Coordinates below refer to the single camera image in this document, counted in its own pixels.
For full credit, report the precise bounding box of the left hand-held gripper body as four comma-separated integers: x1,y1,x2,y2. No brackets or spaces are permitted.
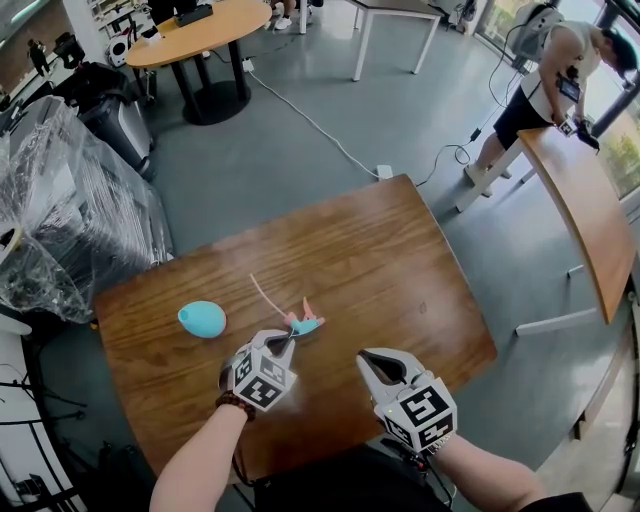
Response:
218,344,296,412

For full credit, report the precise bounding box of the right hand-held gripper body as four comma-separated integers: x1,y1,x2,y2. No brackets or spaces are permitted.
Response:
372,372,457,454

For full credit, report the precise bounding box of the light blue egg-shaped object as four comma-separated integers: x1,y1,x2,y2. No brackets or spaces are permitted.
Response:
177,299,228,341

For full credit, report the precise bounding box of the person's right forearm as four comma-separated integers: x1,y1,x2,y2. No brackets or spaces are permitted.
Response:
439,434,547,512

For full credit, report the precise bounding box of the person's left forearm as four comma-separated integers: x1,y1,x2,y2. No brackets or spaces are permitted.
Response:
149,402,251,512

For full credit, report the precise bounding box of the plastic-wrapped machine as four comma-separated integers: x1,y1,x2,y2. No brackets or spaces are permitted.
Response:
0,94,174,324

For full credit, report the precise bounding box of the curved wooden table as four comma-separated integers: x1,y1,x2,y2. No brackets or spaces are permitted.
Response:
454,127,637,337

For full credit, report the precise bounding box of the grey wheeled machine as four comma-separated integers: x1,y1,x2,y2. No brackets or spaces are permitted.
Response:
64,62,154,174

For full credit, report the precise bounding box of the round wooden table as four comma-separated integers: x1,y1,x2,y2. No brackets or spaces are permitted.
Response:
125,0,274,126

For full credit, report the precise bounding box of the small white robot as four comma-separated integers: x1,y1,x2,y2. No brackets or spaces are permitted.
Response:
104,39,133,67

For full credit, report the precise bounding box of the flat black box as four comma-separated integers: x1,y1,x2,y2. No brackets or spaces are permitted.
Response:
172,4,214,29

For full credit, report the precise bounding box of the black office chair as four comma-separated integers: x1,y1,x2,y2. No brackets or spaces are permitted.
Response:
52,32,85,70

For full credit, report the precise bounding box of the white rectangular table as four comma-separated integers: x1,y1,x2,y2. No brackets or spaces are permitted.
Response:
344,0,444,82

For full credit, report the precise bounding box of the brown bead bracelet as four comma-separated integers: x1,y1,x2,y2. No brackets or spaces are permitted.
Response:
215,391,258,423

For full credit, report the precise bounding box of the white floor cable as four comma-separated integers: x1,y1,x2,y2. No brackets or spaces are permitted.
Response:
242,57,381,177

